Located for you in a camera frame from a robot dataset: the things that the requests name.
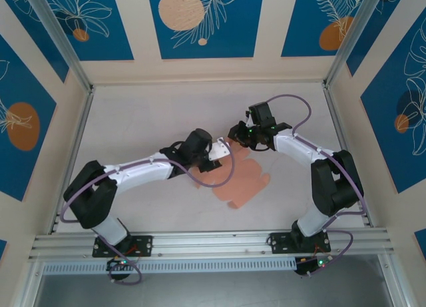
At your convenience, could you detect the pink paper box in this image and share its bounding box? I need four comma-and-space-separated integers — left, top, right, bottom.
191, 139, 271, 210

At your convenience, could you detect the grey metal panel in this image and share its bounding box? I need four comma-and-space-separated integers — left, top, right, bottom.
33, 273, 393, 307

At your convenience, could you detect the black controller board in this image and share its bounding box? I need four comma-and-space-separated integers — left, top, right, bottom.
295, 256, 333, 276
106, 257, 134, 272

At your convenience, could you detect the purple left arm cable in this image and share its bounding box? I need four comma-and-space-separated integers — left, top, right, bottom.
59, 146, 236, 284

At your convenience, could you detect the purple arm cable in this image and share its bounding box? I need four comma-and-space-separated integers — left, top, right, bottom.
59, 146, 236, 284
266, 94, 365, 277

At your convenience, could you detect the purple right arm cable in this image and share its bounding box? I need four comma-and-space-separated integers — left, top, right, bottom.
266, 94, 365, 277

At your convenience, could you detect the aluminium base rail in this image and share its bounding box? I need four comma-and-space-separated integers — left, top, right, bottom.
28, 228, 395, 261

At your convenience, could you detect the blue floral wall panel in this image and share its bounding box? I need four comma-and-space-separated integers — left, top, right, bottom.
147, 0, 266, 60
0, 0, 69, 83
281, 0, 370, 58
345, 0, 410, 77
361, 20, 426, 194
0, 35, 57, 201
31, 0, 134, 62

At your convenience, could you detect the aluminium side rail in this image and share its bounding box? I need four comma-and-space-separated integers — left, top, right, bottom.
49, 87, 96, 234
322, 83, 372, 228

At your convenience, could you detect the grey slotted cable duct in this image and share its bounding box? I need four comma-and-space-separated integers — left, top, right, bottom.
43, 257, 297, 274

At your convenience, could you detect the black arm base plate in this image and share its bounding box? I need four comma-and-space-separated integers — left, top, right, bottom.
268, 232, 332, 254
92, 235, 154, 258

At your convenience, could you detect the aluminium frame post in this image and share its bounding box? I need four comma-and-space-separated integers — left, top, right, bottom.
324, 0, 384, 89
25, 0, 95, 92

